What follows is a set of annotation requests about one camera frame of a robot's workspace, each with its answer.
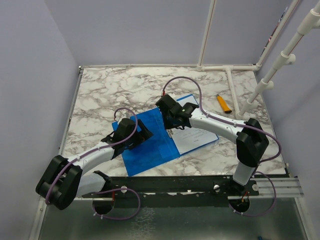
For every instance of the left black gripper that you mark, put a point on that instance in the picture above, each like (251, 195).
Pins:
(142, 135)

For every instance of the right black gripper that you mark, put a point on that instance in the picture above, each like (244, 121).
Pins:
(167, 125)

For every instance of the printed white paper sheets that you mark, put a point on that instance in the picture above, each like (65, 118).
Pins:
(190, 139)

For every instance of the blue plastic folder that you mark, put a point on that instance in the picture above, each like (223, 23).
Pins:
(157, 150)

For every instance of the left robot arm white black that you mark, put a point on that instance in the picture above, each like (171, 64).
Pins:
(63, 180)

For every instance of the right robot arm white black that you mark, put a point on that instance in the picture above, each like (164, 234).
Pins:
(250, 140)

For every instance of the metal folder clip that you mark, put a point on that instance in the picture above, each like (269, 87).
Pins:
(169, 132)

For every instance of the black mounting rail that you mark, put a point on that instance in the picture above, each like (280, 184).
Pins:
(173, 191)

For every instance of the white PVC pipe frame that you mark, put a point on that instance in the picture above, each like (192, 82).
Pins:
(201, 67)

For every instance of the white PVC camera pole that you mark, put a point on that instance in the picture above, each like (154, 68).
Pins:
(286, 57)

